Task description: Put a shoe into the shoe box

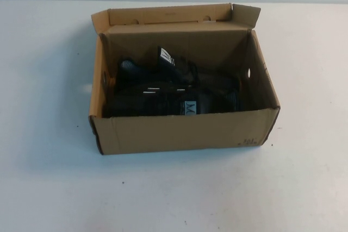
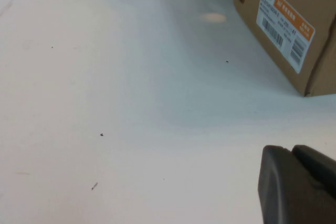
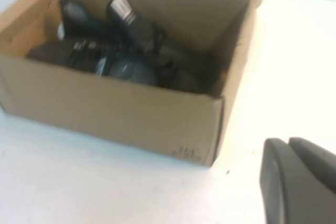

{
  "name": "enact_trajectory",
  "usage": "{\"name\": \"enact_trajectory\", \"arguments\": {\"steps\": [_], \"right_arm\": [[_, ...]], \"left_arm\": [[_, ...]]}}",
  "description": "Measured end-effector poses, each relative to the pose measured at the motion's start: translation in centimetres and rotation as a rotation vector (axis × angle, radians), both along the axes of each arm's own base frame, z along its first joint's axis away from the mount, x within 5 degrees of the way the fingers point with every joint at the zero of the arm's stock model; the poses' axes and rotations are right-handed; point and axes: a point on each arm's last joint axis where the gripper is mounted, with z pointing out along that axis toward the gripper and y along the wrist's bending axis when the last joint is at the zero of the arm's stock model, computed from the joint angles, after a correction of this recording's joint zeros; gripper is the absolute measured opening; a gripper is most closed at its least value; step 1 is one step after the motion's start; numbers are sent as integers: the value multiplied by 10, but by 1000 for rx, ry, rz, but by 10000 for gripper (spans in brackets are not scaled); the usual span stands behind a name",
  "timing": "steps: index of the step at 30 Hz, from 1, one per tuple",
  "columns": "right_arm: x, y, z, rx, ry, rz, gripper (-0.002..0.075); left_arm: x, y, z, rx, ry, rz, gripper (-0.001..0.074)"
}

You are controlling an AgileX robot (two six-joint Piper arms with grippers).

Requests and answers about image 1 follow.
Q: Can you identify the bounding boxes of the black knit sneaker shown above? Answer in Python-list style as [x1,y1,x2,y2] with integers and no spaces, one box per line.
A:
[103,85,245,118]
[116,46,240,99]

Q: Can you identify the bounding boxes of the brown cardboard shoe box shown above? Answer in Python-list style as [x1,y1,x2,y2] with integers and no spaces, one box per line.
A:
[86,3,281,156]

